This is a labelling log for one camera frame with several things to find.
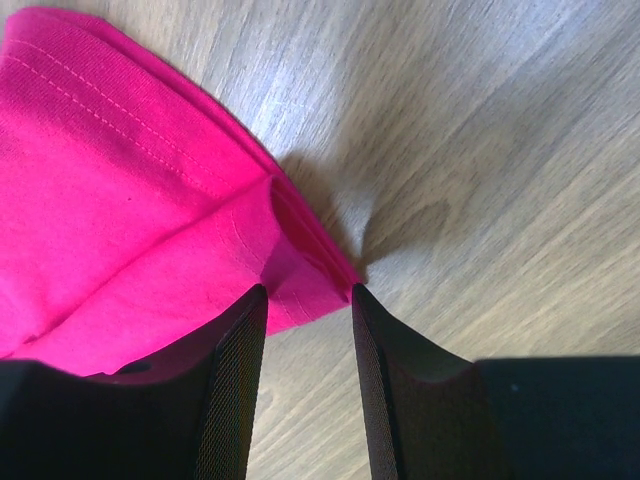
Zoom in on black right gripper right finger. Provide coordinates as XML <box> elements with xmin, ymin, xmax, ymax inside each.
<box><xmin>352</xmin><ymin>284</ymin><xmax>639</xmax><ymax>479</ymax></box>

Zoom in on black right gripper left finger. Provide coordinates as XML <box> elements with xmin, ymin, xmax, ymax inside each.
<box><xmin>1</xmin><ymin>285</ymin><xmax>268</xmax><ymax>479</ymax></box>

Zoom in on pink t-shirt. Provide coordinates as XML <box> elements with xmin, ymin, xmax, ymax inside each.
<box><xmin>1</xmin><ymin>7</ymin><xmax>358</xmax><ymax>376</ymax></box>

